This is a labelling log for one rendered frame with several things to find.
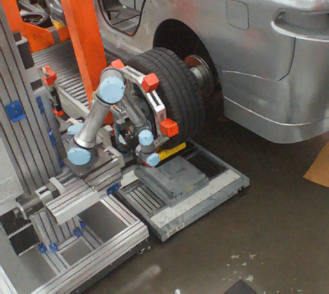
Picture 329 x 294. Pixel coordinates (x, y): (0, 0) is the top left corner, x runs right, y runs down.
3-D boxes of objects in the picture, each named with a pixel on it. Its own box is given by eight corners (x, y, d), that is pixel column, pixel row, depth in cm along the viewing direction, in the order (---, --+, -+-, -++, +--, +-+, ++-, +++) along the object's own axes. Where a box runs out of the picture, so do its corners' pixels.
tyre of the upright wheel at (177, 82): (161, 26, 271) (139, 77, 329) (130, 38, 261) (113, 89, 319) (219, 111, 257) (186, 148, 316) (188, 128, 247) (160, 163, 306)
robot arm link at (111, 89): (85, 154, 240) (127, 73, 216) (85, 170, 227) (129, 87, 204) (65, 147, 235) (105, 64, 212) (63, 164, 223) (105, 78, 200)
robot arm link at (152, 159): (159, 151, 233) (162, 163, 237) (148, 143, 240) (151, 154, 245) (148, 157, 229) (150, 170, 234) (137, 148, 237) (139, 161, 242)
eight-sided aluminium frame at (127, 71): (173, 157, 278) (162, 84, 248) (165, 162, 275) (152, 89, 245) (130, 125, 317) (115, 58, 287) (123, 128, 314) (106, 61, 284)
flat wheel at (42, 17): (62, 26, 608) (58, 10, 595) (40, 46, 557) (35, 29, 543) (22, 27, 627) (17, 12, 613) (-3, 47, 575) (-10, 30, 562)
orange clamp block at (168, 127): (169, 127, 265) (178, 132, 259) (159, 132, 262) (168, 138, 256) (168, 117, 262) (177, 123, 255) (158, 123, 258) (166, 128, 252)
